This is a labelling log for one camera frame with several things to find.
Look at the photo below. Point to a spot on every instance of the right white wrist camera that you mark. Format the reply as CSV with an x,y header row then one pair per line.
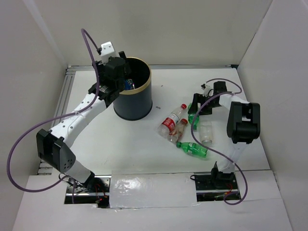
x,y
206,89

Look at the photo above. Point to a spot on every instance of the crushed bottle red cap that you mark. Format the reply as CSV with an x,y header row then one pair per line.
x,y
178,131

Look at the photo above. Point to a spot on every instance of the silver foil sheet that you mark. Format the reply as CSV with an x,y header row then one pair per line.
x,y
152,191

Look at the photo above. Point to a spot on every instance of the green bottle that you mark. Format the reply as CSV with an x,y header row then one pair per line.
x,y
192,149
191,115

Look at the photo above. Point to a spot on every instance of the clear wide-mouth plastic jar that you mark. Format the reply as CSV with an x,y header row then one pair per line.
x,y
205,133

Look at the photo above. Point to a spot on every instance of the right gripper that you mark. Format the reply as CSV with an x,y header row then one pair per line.
x,y
198,98

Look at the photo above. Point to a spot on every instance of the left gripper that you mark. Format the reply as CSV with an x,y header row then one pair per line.
x,y
101,70

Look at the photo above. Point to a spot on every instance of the black bin with gold rim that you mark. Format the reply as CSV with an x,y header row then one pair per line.
x,y
136,104

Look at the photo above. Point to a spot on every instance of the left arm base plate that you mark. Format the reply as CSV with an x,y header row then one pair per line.
x,y
98,196

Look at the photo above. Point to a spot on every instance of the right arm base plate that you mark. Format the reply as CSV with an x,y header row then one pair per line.
x,y
208,188

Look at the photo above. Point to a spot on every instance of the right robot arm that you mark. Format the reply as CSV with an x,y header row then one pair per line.
x,y
243,125

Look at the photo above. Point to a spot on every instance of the red label water bottle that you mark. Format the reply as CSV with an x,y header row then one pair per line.
x,y
171,120

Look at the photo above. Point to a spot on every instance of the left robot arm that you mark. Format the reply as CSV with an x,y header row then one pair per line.
x,y
54,145

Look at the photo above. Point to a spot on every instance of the blue label water bottle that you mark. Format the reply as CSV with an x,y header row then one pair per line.
x,y
129,84

